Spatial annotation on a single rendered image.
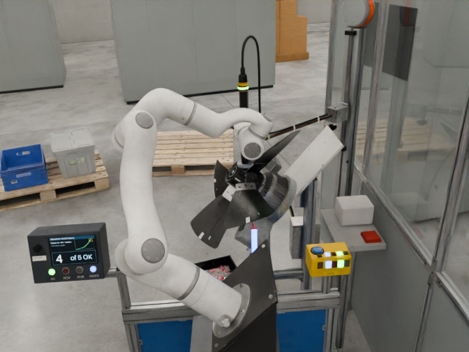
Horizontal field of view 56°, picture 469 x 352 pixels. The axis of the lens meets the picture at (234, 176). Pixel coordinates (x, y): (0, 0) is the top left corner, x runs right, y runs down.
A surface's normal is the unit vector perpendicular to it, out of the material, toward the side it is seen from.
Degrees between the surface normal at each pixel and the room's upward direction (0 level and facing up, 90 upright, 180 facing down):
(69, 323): 0
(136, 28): 90
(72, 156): 95
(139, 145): 92
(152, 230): 31
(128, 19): 90
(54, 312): 0
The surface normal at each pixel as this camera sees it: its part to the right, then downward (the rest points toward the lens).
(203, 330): -0.04, -0.89
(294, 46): 0.29, 0.42
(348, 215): 0.07, 0.44
